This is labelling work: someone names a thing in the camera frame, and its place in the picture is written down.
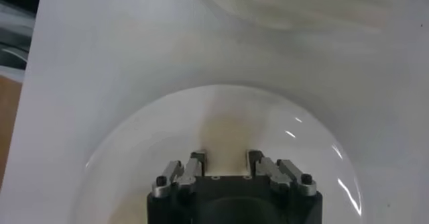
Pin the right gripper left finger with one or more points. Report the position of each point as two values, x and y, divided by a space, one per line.
187 171

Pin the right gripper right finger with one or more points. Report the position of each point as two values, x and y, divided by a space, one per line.
271 171

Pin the white steamed baozi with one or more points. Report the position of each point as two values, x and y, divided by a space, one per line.
224 145

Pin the stainless steel steamer pot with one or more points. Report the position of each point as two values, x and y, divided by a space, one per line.
301 0

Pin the white round plate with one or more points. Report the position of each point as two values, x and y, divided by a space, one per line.
151 138

